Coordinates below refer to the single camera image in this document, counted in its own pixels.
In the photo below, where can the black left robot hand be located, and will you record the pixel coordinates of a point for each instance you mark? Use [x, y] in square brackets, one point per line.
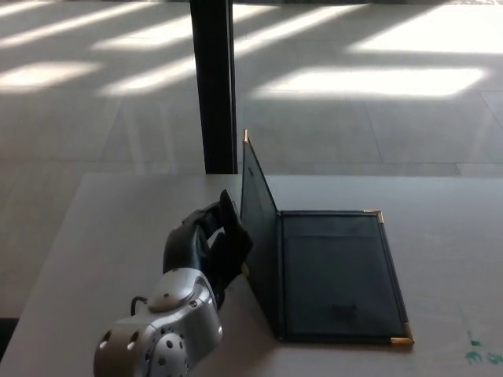
[214, 251]

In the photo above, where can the dark diary with gold corners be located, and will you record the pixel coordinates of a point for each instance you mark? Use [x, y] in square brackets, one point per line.
[334, 275]

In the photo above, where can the black vertical window frame post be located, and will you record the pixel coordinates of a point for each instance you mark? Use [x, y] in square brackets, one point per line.
[214, 86]

